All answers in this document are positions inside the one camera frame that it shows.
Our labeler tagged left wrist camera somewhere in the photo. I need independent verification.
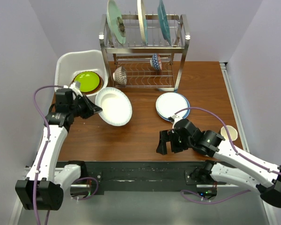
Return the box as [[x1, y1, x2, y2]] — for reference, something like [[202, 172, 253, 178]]
[[63, 82, 82, 96]]

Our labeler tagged teal plate in rack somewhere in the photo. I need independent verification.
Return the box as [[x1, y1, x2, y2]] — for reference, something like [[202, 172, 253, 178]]
[[157, 0, 171, 45]]

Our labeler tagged white scalloped plate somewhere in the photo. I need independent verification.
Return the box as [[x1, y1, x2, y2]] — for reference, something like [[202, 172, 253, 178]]
[[95, 87, 133, 127]]

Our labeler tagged stainless steel dish rack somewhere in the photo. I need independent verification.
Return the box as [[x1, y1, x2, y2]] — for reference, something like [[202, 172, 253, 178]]
[[99, 13, 191, 92]]

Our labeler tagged red-orange plate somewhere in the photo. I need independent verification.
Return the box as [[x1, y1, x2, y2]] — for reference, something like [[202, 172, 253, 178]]
[[84, 78, 104, 95]]

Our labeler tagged grey patterned bowl in rack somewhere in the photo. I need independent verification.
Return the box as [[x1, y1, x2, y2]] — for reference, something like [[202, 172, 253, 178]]
[[112, 66, 127, 85]]

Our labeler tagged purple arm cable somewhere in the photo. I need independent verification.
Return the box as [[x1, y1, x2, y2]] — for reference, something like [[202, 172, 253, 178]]
[[170, 107, 281, 205], [32, 85, 100, 225]]

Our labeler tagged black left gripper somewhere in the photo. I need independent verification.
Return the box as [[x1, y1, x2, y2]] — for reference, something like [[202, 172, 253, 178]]
[[69, 93, 102, 119]]

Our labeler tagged lime green plate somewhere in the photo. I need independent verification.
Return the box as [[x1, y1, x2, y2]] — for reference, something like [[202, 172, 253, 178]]
[[74, 71, 100, 92]]

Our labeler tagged cream rimmed plate in rack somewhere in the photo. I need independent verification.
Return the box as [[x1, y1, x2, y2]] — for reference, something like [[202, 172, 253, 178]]
[[137, 0, 148, 45]]

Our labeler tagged dark green cup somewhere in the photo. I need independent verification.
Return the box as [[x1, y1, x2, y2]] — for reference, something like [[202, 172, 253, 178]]
[[220, 125, 238, 141]]

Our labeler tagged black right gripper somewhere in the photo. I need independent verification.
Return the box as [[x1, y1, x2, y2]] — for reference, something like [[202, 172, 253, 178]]
[[156, 129, 193, 155]]

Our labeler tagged aluminium frame rail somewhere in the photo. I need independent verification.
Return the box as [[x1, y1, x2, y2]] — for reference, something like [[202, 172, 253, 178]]
[[219, 62, 278, 225]]

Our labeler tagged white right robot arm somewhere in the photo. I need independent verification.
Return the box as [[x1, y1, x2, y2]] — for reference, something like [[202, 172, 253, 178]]
[[156, 118, 281, 208]]

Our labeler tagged yellow black ornate plate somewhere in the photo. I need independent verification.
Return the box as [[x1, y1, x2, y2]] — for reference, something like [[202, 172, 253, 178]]
[[72, 74, 103, 94]]

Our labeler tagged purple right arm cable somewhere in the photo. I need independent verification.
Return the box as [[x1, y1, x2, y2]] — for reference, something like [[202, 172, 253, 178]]
[[170, 107, 281, 205]]

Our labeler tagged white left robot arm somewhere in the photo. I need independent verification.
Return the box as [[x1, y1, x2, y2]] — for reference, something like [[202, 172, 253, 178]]
[[15, 86, 102, 210]]

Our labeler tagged light green plate in rack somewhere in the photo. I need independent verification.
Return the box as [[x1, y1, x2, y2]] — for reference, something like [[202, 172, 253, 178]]
[[107, 0, 126, 45]]

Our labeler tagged blue zigzag patterned bowl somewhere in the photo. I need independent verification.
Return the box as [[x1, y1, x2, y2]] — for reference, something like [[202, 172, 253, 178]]
[[150, 53, 162, 71]]

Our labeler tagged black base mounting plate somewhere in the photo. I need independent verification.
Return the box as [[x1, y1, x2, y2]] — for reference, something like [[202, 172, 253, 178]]
[[70, 161, 220, 197]]

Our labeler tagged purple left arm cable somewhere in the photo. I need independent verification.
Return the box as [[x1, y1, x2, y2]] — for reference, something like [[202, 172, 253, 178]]
[[32, 85, 100, 225]]

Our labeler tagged white plastic bin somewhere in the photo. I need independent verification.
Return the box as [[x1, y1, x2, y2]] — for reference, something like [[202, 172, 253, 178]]
[[54, 50, 109, 89]]

